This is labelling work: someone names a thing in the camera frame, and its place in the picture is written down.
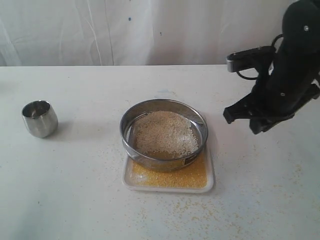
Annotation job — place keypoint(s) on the yellow grain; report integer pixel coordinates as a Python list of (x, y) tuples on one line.
[(169, 137)]

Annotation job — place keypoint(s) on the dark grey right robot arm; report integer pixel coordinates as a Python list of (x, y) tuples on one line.
[(300, 24)]

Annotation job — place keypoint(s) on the stainless steel cup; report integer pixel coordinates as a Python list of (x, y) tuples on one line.
[(40, 118)]

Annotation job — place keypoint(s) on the round stainless steel sieve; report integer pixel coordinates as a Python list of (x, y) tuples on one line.
[(128, 129)]

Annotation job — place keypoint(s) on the white square plastic tray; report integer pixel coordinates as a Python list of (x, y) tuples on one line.
[(170, 188)]

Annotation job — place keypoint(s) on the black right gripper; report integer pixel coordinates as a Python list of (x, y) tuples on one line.
[(284, 84)]

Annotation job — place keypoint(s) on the white backdrop curtain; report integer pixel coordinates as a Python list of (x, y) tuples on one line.
[(134, 32)]

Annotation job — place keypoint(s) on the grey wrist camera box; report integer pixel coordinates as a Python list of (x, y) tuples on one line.
[(253, 58)]

